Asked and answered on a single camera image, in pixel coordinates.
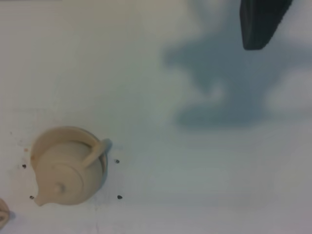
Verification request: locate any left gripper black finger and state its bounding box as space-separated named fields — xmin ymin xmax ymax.
xmin=239 ymin=0 xmax=292 ymax=50

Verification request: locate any beige ceramic teapot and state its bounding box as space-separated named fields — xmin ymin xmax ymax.
xmin=34 ymin=139 xmax=111 ymax=206

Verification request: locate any beige teacup near centre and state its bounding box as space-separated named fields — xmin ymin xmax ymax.
xmin=0 ymin=199 xmax=10 ymax=229

